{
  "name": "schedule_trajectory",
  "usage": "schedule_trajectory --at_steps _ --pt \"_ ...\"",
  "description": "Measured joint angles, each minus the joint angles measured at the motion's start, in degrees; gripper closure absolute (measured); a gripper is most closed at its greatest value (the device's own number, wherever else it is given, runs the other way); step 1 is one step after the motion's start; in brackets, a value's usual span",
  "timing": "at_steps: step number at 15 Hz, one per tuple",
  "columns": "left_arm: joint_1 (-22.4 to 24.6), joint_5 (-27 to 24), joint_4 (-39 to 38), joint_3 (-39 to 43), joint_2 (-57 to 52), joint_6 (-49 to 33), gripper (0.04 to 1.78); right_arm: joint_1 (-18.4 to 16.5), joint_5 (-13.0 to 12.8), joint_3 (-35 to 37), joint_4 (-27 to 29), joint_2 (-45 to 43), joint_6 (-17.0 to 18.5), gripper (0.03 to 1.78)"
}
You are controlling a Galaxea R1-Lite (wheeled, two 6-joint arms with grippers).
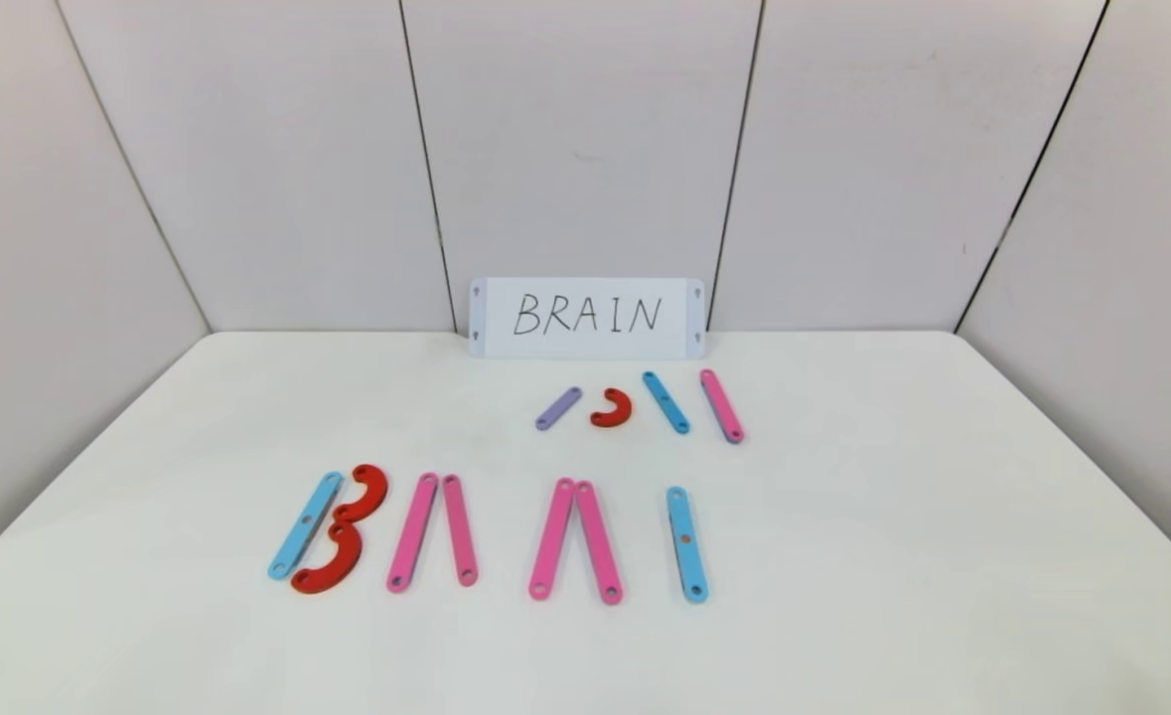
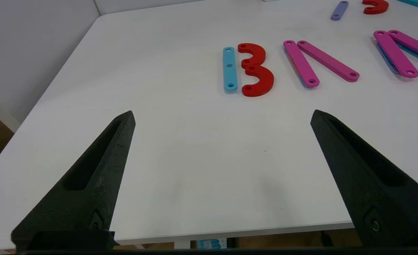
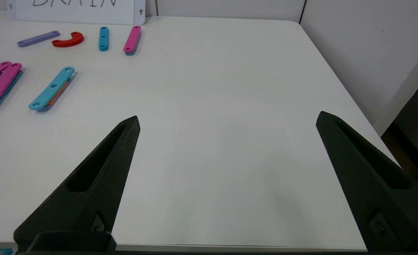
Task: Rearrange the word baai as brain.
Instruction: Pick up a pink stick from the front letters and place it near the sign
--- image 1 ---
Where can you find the small red C-shaped piece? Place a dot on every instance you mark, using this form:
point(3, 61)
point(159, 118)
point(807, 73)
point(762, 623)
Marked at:
point(626, 407)

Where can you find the short blue three-hole bar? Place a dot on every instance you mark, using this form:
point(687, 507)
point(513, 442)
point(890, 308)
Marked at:
point(665, 401)

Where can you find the long pink bar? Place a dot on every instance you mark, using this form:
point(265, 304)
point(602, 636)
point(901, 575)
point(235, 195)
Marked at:
point(459, 529)
point(413, 532)
point(552, 539)
point(598, 542)

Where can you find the white BRAIN sign card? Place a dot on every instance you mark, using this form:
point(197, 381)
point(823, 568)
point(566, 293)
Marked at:
point(585, 298)

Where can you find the short purple bar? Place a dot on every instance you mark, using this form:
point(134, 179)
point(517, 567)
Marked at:
point(558, 408)

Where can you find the pink bar with purple underside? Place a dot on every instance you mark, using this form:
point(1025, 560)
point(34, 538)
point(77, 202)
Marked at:
point(721, 405)

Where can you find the long blue bar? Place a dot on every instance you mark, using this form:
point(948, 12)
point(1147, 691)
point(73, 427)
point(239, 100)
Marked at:
point(686, 544)

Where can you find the large red C-shaped piece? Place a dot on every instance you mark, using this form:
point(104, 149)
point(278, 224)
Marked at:
point(347, 561)

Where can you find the light blue slanted-hole bar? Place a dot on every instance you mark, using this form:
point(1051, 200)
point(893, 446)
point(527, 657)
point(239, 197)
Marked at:
point(305, 525)

